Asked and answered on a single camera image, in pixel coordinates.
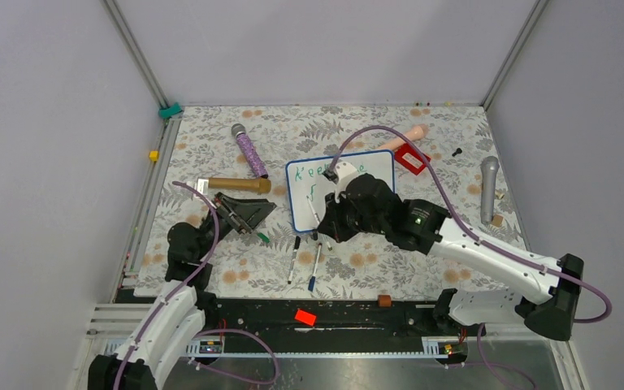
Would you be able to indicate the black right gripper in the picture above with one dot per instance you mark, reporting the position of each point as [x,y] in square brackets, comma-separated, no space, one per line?
[332,223]

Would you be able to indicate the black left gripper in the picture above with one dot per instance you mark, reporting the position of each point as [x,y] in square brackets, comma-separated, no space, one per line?
[249,212]

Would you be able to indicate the green marker cap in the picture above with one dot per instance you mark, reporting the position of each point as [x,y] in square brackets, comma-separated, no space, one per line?
[263,237]

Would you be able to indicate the blue framed whiteboard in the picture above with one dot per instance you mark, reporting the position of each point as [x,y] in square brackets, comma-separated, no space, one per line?
[307,186]

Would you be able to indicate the green whiteboard marker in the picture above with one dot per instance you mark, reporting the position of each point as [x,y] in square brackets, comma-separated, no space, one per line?
[317,221]

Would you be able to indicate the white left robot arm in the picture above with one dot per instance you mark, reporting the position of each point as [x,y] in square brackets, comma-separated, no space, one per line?
[183,308]

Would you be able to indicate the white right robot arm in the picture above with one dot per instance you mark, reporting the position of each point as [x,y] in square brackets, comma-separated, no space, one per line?
[542,292]

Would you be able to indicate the black whiteboard marker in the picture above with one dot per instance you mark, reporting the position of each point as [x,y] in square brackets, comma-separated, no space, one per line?
[295,248]

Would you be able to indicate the blue whiteboard marker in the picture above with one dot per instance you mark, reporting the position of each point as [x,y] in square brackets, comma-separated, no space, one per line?
[313,276]

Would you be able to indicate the floral patterned table mat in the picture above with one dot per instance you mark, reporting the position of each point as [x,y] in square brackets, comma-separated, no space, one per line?
[363,268]

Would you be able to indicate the purple glitter microphone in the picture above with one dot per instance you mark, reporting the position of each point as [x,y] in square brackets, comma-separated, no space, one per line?
[248,150]

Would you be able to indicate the brown small block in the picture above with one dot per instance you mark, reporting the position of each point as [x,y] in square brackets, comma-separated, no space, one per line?
[384,301]

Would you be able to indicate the red flat card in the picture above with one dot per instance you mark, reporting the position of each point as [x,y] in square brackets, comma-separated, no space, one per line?
[305,317]

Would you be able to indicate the yellow small cube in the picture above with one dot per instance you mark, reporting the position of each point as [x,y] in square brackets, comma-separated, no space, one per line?
[154,156]

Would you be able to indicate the pink microphone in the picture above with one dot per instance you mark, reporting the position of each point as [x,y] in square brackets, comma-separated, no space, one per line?
[416,133]

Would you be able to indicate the teal corner clamp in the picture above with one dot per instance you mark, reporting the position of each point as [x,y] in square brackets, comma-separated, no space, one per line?
[170,111]

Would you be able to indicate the wooden small cube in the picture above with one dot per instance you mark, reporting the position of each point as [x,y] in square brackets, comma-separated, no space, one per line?
[497,220]

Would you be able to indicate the silver microphone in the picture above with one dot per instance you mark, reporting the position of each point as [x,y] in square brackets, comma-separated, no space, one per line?
[489,169]

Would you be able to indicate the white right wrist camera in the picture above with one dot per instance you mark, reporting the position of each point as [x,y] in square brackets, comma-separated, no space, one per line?
[345,173]

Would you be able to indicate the red rectangular frame block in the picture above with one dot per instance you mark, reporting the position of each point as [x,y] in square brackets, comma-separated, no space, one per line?
[410,159]

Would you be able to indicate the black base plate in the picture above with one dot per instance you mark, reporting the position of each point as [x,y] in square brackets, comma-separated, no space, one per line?
[251,326]

